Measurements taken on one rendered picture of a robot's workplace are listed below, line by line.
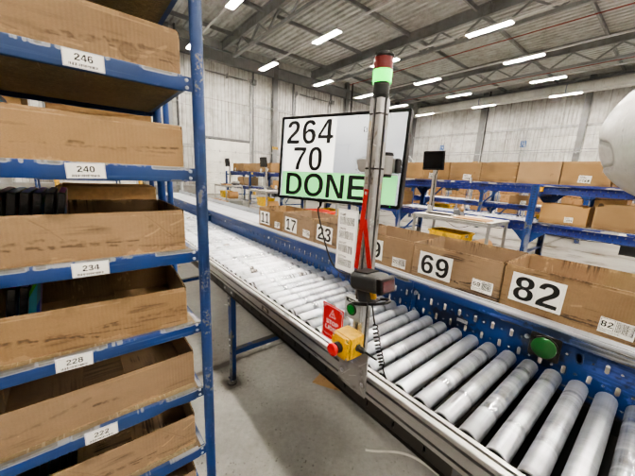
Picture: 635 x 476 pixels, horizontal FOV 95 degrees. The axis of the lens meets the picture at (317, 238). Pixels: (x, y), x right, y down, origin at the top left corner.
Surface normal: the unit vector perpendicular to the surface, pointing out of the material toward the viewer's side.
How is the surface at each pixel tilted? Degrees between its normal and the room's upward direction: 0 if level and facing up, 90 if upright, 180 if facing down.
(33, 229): 90
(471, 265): 90
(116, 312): 91
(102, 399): 91
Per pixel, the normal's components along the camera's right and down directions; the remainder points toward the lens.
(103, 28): 0.63, 0.21
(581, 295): -0.77, 0.11
